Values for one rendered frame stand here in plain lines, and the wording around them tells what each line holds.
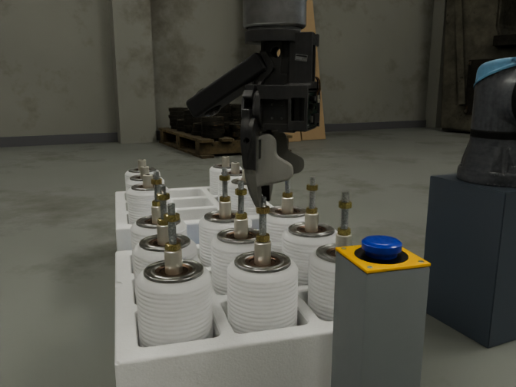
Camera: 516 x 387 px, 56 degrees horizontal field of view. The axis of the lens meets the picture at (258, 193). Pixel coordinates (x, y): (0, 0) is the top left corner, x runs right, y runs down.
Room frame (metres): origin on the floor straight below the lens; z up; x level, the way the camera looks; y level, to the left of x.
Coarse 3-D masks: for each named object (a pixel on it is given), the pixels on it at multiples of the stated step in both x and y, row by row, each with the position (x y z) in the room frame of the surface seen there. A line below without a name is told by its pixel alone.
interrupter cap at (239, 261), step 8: (240, 256) 0.63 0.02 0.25; (248, 256) 0.63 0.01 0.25; (272, 256) 0.63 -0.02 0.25; (280, 256) 0.63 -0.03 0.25; (288, 256) 0.63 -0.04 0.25; (240, 264) 0.60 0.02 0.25; (248, 264) 0.60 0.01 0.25; (272, 264) 0.61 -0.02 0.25; (280, 264) 0.60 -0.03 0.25; (288, 264) 0.60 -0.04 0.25; (256, 272) 0.58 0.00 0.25; (264, 272) 0.58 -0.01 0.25; (272, 272) 0.58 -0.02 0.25
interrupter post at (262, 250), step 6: (258, 246) 0.60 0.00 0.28; (264, 246) 0.60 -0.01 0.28; (270, 246) 0.61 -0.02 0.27; (258, 252) 0.60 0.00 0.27; (264, 252) 0.60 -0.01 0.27; (270, 252) 0.61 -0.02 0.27; (258, 258) 0.60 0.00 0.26; (264, 258) 0.60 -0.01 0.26; (270, 258) 0.61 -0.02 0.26; (258, 264) 0.60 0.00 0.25; (264, 264) 0.60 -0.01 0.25
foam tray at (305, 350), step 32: (128, 256) 0.83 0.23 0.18; (128, 288) 0.69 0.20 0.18; (128, 320) 0.59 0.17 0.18; (224, 320) 0.59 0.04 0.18; (320, 320) 0.59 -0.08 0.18; (128, 352) 0.51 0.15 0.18; (160, 352) 0.51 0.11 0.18; (192, 352) 0.51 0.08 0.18; (224, 352) 0.52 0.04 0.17; (256, 352) 0.53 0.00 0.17; (288, 352) 0.54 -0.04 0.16; (320, 352) 0.55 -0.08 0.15; (128, 384) 0.49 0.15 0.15; (160, 384) 0.50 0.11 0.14; (192, 384) 0.51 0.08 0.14; (224, 384) 0.52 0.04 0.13; (256, 384) 0.53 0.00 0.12; (288, 384) 0.54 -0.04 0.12; (320, 384) 0.55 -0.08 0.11
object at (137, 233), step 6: (180, 222) 0.81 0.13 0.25; (132, 228) 0.79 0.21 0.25; (138, 228) 0.78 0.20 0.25; (144, 228) 0.77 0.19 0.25; (180, 228) 0.79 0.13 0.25; (186, 228) 0.81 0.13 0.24; (132, 234) 0.78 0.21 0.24; (138, 234) 0.77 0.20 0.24; (144, 234) 0.76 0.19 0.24; (150, 234) 0.76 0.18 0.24; (186, 234) 0.80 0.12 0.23; (132, 240) 0.78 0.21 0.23; (138, 240) 0.77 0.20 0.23; (132, 246) 0.78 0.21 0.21; (132, 252) 0.79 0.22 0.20; (132, 258) 0.79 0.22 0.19; (132, 264) 0.80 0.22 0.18
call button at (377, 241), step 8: (368, 240) 0.47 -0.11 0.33; (376, 240) 0.47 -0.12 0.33; (384, 240) 0.47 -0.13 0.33; (392, 240) 0.47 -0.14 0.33; (368, 248) 0.46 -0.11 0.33; (376, 248) 0.45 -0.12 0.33; (384, 248) 0.45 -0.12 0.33; (392, 248) 0.45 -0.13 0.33; (400, 248) 0.46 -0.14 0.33; (376, 256) 0.45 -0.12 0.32; (384, 256) 0.45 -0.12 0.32; (392, 256) 0.45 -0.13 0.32
